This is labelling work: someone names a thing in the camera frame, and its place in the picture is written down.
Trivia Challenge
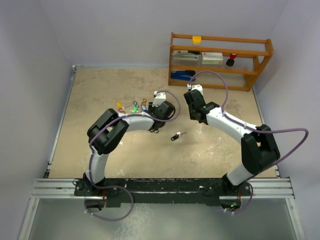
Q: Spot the red black stamp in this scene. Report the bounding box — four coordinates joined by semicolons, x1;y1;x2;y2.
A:
225;53;237;67

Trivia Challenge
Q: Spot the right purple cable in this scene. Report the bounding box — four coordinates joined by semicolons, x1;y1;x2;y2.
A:
187;70;310;215

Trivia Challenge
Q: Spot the black S carabiner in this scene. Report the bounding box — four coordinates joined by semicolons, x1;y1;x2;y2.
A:
149;129;159;134

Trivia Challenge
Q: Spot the blue stapler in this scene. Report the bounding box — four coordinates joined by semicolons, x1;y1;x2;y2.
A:
170;70;196;81

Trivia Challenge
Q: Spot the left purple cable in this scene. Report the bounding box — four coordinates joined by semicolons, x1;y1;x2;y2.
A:
83;90;181;221

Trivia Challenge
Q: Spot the white cardboard box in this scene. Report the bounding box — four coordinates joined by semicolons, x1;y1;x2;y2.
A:
201;52;223;65

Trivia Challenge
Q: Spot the silver key black tag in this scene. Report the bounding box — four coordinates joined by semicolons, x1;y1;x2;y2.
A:
176;132;187;137

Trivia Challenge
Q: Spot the wooden shelf rack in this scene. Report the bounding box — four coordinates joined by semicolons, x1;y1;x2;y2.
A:
168;32;274;91

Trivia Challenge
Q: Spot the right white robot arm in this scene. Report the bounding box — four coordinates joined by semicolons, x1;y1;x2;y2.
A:
183;88;281;196

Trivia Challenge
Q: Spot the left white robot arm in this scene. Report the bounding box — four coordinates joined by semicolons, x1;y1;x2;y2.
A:
83;100;176;196

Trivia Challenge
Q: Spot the blue key tag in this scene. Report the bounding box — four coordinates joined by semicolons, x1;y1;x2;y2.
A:
141;105;147;112

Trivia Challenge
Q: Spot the red S carabiner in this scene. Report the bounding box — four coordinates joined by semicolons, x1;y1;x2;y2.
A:
118;108;126;114

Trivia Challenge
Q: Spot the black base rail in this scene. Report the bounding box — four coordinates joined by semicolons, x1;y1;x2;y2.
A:
73;176;252;208

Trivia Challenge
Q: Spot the green key tag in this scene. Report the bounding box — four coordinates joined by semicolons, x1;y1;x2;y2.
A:
131;106;139;114

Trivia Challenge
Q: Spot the purple cable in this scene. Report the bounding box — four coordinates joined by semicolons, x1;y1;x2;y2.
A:
83;90;181;221
187;70;310;215

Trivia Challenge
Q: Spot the yellow lid jar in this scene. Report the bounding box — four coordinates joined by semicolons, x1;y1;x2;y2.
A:
191;35;202;46

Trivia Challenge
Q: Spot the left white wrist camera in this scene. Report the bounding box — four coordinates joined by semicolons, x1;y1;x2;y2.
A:
152;91;167;108

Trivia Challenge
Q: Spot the grey stapler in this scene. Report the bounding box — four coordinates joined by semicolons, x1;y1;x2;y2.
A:
172;50;200;61

